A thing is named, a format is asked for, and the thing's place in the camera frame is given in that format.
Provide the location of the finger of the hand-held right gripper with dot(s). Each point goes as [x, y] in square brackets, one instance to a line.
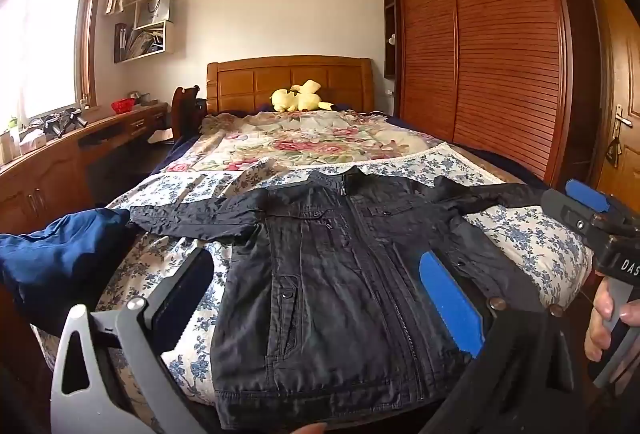
[565, 209]
[585, 195]

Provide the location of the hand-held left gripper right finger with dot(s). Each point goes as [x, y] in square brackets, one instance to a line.
[450, 304]

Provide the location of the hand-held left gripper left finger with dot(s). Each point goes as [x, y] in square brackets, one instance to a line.
[182, 299]

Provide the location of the black jacket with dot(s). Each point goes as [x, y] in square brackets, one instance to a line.
[330, 274]

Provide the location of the person's right hand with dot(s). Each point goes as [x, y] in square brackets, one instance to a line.
[600, 314]

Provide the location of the blue floral blanket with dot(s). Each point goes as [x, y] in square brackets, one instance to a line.
[520, 234]

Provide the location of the blue garment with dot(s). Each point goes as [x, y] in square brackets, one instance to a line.
[55, 259]

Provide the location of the wooden door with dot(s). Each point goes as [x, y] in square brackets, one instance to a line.
[620, 63]

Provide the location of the white paper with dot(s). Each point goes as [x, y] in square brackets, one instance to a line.
[160, 136]

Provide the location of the wooden desk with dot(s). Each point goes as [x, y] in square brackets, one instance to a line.
[50, 174]

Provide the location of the wooden louvred wardrobe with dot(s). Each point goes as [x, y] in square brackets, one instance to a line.
[490, 38]

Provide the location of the wooden chair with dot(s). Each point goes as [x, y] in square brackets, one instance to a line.
[182, 111]

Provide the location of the pink floral quilt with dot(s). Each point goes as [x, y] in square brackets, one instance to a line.
[300, 138]

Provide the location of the grey pot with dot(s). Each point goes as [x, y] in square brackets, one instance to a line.
[137, 97]

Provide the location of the black gadgets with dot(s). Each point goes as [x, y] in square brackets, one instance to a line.
[62, 122]

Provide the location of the wooden bed headboard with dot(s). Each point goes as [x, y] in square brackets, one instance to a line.
[240, 83]

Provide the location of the yellow plush toy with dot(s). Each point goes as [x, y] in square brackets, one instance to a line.
[295, 99]

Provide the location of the dark narrow side shelf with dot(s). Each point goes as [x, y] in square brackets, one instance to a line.
[390, 13]

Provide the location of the white paper bag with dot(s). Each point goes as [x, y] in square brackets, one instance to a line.
[154, 9]

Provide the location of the wooden framed window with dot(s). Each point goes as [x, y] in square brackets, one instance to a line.
[45, 33]

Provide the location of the white wall shelf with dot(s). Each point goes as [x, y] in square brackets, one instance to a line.
[167, 38]

